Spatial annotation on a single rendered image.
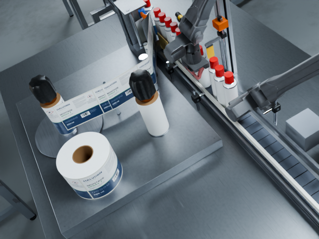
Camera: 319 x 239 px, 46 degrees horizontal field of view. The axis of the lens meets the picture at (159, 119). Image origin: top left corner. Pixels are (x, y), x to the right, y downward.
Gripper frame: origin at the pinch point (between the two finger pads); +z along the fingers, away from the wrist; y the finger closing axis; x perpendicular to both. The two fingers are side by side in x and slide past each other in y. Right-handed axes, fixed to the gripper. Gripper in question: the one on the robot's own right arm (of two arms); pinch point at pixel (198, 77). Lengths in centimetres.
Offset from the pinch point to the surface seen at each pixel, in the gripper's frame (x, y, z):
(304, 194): 1, 56, 11
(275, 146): 7.5, 35.3, 14.1
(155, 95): -19.1, 2.3, -5.1
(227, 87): 4.1, 14.0, -2.4
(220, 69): 5.1, 8.7, -6.7
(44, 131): -64, -30, 12
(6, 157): -113, -128, 100
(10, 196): -107, -62, 70
